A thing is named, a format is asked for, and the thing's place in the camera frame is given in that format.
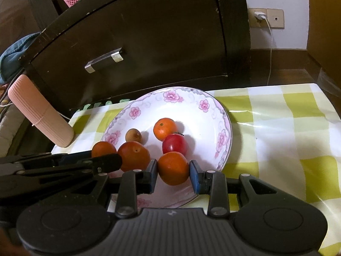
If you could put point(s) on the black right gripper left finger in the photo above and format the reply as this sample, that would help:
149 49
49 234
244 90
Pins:
133 183

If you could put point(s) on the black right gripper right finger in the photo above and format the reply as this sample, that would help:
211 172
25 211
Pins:
213 184

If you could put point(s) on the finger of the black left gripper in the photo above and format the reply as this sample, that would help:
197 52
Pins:
106 164
61 157

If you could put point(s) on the orange tangerine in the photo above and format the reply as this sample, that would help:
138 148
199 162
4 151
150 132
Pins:
102 149
173 168
164 127

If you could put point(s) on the large red tomato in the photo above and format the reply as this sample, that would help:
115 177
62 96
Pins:
134 156

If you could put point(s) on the tan longan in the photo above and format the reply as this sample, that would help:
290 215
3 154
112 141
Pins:
133 135

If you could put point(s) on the red cherry tomato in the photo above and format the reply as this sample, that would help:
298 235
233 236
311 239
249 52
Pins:
175 143

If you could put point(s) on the grey padded cushion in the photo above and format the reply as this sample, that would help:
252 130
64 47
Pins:
13 127

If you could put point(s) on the white floral ceramic plate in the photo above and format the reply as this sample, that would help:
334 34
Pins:
199 116

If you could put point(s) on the pink ribbed cylindrical case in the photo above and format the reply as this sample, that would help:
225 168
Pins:
34 106

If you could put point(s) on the blue cloth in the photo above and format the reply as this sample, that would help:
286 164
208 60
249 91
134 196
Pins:
10 65

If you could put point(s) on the dark wooden drawer cabinet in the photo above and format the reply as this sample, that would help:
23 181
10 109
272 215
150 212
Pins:
196 43

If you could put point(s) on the white charger plug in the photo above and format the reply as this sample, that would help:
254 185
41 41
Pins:
260 15

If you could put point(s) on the brown wooden wardrobe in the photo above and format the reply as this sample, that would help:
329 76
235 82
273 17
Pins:
324 35

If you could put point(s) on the silver drawer handle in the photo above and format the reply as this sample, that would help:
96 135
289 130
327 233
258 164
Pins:
105 60

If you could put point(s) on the beige wall socket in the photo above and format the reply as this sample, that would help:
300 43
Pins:
275 18

